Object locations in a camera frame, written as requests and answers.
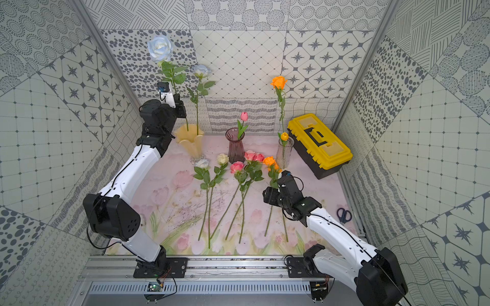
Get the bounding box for orange rose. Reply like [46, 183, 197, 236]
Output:
[271, 76, 287, 133]
[262, 156, 282, 237]
[275, 163, 289, 242]

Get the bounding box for white-blue rose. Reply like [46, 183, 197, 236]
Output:
[186, 65, 216, 135]
[147, 35, 190, 133]
[193, 158, 211, 240]

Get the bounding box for yellow tulip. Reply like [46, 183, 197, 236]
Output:
[278, 132, 290, 147]

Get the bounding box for pink tulip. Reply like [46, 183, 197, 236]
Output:
[237, 112, 248, 140]

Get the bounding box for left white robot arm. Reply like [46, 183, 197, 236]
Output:
[83, 94, 186, 265]

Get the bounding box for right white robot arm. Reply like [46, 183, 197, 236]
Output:
[262, 171, 408, 305]

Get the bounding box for yellow ruffled vase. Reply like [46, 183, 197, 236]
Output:
[176, 124, 204, 159]

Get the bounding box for pink rose pair stem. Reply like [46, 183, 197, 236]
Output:
[225, 150, 264, 243]

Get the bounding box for clear glass vase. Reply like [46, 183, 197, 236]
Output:
[276, 137, 294, 169]

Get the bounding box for yellow black toolbox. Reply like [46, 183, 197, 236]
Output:
[287, 113, 353, 180]

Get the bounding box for pink rose left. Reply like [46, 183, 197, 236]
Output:
[209, 161, 248, 241]

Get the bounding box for black scissors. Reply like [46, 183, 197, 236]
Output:
[336, 207, 352, 224]

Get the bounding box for cream white rose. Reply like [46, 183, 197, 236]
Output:
[208, 154, 229, 248]

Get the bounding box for purple glass vase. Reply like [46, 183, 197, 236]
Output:
[225, 127, 245, 164]

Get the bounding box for floral pink table mat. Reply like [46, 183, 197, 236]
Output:
[110, 133, 359, 256]

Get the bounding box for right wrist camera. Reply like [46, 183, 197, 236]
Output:
[281, 170, 293, 179]

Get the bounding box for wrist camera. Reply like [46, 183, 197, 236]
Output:
[157, 82, 176, 108]
[281, 170, 293, 179]

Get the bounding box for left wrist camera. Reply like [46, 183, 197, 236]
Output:
[157, 82, 176, 108]

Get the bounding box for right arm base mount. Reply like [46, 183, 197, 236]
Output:
[283, 244, 330, 279]

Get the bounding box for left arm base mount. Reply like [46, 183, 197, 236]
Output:
[133, 258, 189, 279]

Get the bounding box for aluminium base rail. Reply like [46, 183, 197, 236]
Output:
[79, 256, 340, 300]

